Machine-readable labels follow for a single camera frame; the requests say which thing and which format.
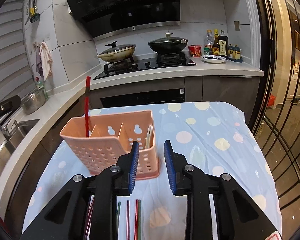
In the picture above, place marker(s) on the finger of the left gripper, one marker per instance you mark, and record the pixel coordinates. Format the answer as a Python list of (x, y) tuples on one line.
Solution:
[(10, 104)]

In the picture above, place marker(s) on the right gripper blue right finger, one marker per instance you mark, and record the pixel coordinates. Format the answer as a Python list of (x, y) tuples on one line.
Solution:
[(169, 161)]

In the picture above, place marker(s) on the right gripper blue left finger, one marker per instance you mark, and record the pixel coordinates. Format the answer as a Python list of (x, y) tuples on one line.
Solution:
[(133, 166)]

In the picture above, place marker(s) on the white ceramic soup spoon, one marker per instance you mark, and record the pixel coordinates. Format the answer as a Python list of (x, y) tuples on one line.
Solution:
[(148, 137)]

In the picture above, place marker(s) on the green chopstick group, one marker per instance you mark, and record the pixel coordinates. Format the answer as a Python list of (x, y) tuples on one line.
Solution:
[(139, 219)]

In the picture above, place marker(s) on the bright red chopstick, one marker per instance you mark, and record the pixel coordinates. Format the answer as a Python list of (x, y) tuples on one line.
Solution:
[(86, 105)]

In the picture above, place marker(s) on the maroon chopstick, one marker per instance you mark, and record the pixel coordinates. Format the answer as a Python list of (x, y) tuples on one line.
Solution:
[(90, 211)]

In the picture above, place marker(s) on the dark red chopstick group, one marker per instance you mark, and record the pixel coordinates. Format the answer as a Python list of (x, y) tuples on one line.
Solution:
[(128, 220)]

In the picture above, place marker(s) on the hanging kitchen utensils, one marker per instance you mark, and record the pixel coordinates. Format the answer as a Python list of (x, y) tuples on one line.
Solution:
[(32, 14)]

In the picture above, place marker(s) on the chrome sink faucet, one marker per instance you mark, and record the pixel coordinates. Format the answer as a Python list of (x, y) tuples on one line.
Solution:
[(8, 133)]

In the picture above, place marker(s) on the stainless steel pot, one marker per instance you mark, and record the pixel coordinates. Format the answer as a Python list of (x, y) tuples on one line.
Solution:
[(33, 101)]

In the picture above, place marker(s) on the pink perforated utensil holder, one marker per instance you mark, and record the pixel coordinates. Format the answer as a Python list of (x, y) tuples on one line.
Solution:
[(110, 136)]

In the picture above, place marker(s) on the green dish soap bottle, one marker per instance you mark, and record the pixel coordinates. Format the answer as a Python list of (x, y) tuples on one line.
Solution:
[(40, 85)]

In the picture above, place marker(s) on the steel sink basin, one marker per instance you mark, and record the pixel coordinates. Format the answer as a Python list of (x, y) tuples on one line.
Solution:
[(9, 146)]

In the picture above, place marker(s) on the blue polka dot tablecloth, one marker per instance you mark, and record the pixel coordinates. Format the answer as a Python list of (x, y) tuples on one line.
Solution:
[(214, 137)]

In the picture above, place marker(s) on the purple hanging cloth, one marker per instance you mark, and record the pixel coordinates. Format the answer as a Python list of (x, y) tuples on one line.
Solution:
[(39, 67)]

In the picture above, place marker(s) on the built-in oven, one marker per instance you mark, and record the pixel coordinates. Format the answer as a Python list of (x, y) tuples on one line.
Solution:
[(145, 98)]

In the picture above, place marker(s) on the white hanging towel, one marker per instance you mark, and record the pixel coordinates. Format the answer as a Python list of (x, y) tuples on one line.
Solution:
[(46, 60)]

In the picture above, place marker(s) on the black gas stove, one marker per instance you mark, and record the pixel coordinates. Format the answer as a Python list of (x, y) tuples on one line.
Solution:
[(130, 65)]

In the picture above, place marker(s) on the white plate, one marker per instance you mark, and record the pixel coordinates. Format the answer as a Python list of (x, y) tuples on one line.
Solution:
[(213, 59)]

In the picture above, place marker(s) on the red instant noodle cup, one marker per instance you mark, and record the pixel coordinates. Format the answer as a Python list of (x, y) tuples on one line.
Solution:
[(195, 50)]

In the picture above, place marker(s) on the black wok with lid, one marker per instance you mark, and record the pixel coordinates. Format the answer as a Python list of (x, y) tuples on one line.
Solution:
[(168, 44)]

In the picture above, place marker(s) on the beige wok with lid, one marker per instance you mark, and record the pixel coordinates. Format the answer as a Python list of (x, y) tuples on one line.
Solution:
[(116, 53)]

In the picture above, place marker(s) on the brown sauce bottle yellow cap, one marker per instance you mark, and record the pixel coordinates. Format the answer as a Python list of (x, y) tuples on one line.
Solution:
[(215, 46)]

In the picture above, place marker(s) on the clear plastic bottle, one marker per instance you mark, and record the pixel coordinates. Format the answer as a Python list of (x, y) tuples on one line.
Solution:
[(208, 42)]

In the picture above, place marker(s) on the condiment jars on tray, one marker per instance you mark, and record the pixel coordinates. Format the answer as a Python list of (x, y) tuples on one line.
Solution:
[(234, 53)]

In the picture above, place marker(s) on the dark soy sauce bottle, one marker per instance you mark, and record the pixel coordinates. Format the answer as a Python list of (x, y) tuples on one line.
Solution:
[(223, 44)]

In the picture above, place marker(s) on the black range hood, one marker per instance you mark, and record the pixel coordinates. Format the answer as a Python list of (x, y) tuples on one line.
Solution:
[(104, 18)]

